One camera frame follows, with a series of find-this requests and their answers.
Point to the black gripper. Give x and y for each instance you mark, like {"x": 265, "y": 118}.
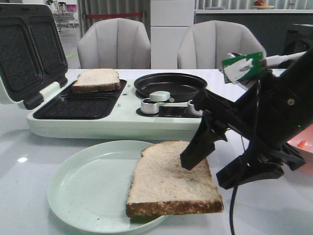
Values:
{"x": 274, "y": 109}

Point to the orange shrimp piece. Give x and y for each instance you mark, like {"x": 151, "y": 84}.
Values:
{"x": 302, "y": 144}

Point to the pink bowl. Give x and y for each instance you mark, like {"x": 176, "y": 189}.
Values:
{"x": 305, "y": 135}

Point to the bread slice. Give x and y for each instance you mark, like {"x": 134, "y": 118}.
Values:
{"x": 161, "y": 186}
{"x": 97, "y": 80}

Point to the mint green sandwich maker lid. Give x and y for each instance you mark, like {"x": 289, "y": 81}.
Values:
{"x": 31, "y": 54}

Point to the mint green breakfast maker base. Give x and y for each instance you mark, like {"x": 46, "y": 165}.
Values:
{"x": 106, "y": 116}

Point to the right silver control knob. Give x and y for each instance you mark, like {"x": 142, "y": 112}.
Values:
{"x": 191, "y": 109}

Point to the silver control knob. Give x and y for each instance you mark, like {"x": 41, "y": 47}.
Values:
{"x": 191, "y": 109}
{"x": 149, "y": 107}

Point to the black round frying pan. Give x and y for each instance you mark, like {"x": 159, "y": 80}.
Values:
{"x": 181, "y": 86}

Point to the left silver control knob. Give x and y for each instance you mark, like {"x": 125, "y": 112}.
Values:
{"x": 149, "y": 107}

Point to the right grey upholstered chair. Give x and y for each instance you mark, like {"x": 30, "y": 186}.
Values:
{"x": 205, "y": 45}

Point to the grey upholstered chair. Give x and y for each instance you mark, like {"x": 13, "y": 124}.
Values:
{"x": 205, "y": 45}
{"x": 115, "y": 44}

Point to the dark grey counter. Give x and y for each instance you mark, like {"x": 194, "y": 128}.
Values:
{"x": 278, "y": 30}

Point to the mint green round plate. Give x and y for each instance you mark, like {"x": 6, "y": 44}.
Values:
{"x": 90, "y": 189}

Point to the white cabinet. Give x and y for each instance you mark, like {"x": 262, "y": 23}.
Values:
{"x": 169, "y": 21}

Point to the fruit plate on counter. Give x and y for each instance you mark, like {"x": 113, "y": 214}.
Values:
{"x": 261, "y": 5}

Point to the left grey upholstered chair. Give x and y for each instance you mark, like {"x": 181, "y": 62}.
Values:
{"x": 115, "y": 44}

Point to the green circuit board camera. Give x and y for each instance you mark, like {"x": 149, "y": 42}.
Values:
{"x": 237, "y": 68}

